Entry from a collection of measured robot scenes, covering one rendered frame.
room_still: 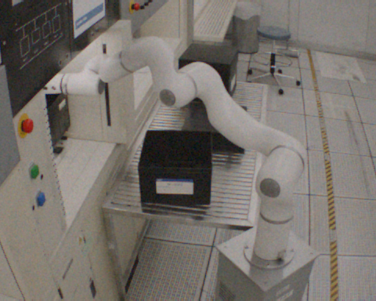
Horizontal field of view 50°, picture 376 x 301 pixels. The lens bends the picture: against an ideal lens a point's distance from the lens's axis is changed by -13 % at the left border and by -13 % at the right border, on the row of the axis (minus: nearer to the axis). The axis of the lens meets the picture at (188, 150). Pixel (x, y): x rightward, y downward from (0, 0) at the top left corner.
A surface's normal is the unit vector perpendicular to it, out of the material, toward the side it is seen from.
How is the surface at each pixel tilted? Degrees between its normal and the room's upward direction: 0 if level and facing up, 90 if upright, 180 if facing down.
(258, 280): 0
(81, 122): 90
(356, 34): 90
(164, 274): 0
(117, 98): 90
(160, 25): 90
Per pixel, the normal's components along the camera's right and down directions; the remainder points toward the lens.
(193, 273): 0.00, -0.84
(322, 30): -0.19, 0.53
